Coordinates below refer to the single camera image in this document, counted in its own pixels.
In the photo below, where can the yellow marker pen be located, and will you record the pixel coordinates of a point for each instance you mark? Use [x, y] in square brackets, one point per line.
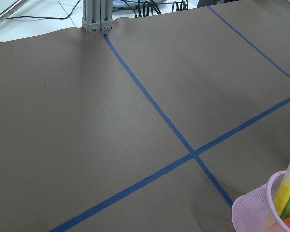
[283, 193]

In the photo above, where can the brown paper table mat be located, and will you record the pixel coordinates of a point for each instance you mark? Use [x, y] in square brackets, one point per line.
[157, 125]

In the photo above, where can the long grabber stick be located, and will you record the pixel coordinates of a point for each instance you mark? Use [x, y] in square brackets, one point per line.
[11, 9]

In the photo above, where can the aluminium frame post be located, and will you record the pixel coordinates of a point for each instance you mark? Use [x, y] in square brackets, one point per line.
[97, 15]

